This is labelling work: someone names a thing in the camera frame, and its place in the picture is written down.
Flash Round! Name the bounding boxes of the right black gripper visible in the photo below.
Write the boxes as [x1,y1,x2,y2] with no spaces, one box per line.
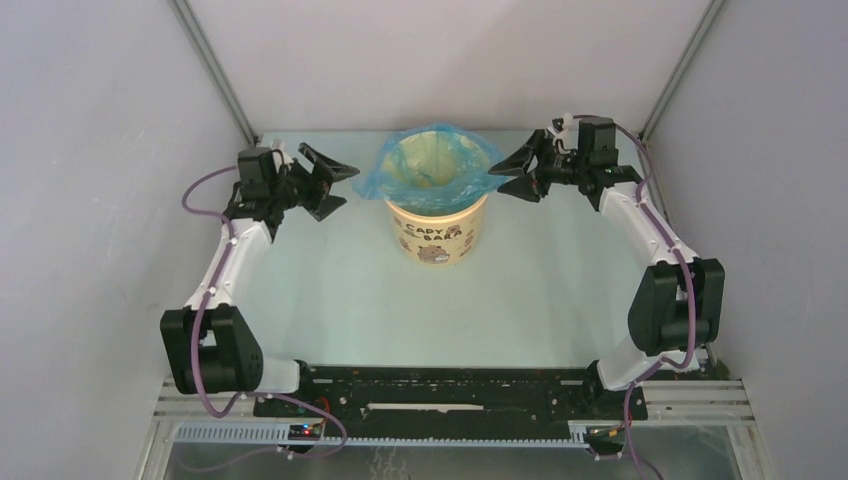
[490,128,589,203]

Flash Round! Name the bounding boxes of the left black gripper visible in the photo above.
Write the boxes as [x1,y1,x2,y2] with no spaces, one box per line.
[271,144,359,222]

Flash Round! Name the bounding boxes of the blue plastic trash bag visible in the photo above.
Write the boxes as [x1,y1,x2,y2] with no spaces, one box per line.
[353,123,505,217]

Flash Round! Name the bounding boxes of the yellow capybara trash bin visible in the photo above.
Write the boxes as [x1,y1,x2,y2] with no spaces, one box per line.
[386,195,487,266]

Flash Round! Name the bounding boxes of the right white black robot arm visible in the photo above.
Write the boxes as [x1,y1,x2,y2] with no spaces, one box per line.
[489,114,725,418]

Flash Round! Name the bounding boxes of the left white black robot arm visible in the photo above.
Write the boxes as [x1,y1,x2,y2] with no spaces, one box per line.
[160,143,359,417]

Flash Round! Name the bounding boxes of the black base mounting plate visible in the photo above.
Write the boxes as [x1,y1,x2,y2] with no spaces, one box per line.
[253,366,641,440]

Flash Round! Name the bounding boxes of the left small circuit board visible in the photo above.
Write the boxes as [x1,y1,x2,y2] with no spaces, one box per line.
[287,425,322,442]

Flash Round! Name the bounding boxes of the small circuit board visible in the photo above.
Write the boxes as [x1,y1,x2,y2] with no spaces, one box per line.
[585,427,626,444]
[287,425,322,442]

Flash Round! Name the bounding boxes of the right small circuit board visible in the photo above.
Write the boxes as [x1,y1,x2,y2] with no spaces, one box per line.
[585,427,626,444]

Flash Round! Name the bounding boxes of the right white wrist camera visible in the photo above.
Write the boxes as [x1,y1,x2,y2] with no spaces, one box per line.
[549,114,575,152]

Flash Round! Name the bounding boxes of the white toothed cable duct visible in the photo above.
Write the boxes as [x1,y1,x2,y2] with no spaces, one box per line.
[174,422,589,448]

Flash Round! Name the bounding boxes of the aluminium frame rail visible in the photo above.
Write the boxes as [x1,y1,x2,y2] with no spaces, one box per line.
[152,379,756,427]

